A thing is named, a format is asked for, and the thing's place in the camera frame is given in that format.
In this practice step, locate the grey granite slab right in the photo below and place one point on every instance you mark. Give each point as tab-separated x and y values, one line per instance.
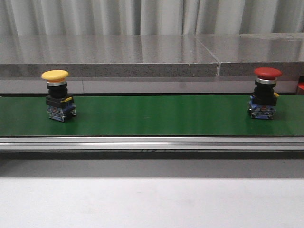
239	55

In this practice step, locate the grey granite slab left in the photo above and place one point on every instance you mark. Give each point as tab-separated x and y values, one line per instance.
106	56

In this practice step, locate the grey granite slab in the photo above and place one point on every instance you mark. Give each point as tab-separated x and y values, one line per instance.
239	55
106	56

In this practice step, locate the aluminium conveyor frame rail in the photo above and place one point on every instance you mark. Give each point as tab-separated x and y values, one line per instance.
204	143

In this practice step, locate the grey pleated curtain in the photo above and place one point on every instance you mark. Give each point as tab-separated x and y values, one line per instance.
150	17

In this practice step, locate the green conveyor belt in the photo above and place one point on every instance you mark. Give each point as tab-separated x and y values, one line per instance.
168	115

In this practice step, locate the red plastic tray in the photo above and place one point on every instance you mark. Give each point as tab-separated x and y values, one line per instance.
300	89

